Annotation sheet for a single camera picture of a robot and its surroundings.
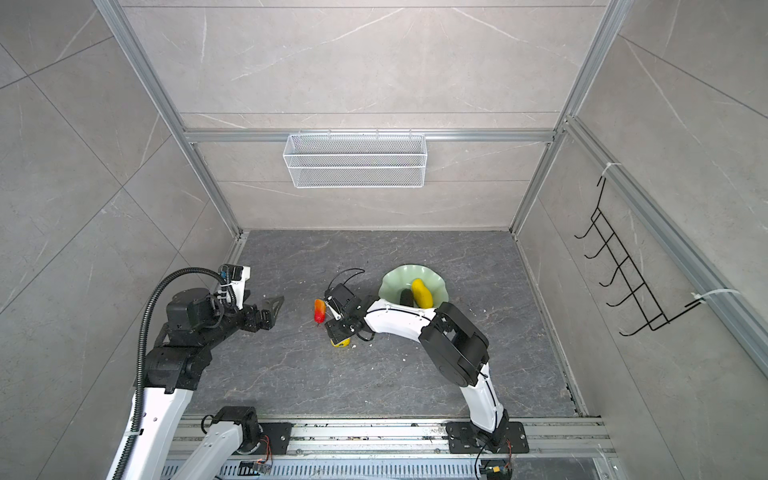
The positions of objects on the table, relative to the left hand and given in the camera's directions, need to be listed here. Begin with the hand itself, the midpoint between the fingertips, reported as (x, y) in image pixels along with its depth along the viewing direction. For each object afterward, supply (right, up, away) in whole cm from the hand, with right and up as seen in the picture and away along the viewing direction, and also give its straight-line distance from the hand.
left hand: (263, 289), depth 70 cm
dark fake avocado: (+36, -6, +28) cm, 46 cm away
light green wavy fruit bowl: (+34, 0, +31) cm, 46 cm away
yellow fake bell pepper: (+17, -18, +17) cm, 30 cm away
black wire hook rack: (+86, +9, 0) cm, 87 cm away
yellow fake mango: (+41, -5, +27) cm, 49 cm away
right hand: (+14, -14, +20) cm, 28 cm away
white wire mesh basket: (+18, +40, +30) cm, 54 cm away
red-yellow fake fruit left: (+8, -9, +25) cm, 27 cm away
